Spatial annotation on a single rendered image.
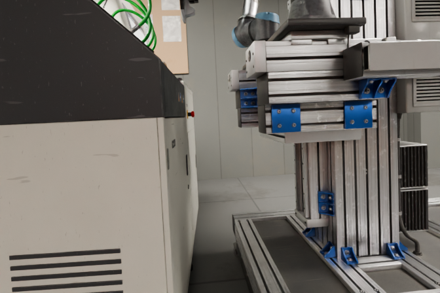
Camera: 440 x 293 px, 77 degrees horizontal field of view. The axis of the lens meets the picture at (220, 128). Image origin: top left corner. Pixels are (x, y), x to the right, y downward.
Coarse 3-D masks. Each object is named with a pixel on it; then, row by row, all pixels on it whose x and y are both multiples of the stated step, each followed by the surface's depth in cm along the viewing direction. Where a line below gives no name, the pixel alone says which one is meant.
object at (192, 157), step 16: (96, 0) 140; (112, 0) 141; (144, 32) 205; (192, 128) 196; (192, 144) 185; (192, 160) 177; (192, 176) 170; (192, 192) 163; (192, 208) 157; (192, 224) 152; (192, 240) 149
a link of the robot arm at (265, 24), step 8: (256, 16) 132; (264, 16) 128; (272, 16) 128; (256, 24) 132; (264, 24) 129; (272, 24) 128; (248, 32) 136; (256, 32) 132; (264, 32) 129; (272, 32) 128; (256, 40) 134
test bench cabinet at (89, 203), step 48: (0, 144) 74; (48, 144) 74; (96, 144) 75; (144, 144) 75; (0, 192) 74; (48, 192) 75; (96, 192) 75; (144, 192) 76; (0, 240) 75; (48, 240) 75; (96, 240) 76; (144, 240) 76; (0, 288) 76; (48, 288) 76; (96, 288) 77; (144, 288) 77
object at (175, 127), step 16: (176, 128) 102; (176, 144) 100; (176, 160) 98; (176, 176) 96; (176, 192) 93; (176, 208) 92; (176, 224) 90; (176, 240) 88; (176, 256) 86; (176, 272) 84; (176, 288) 83
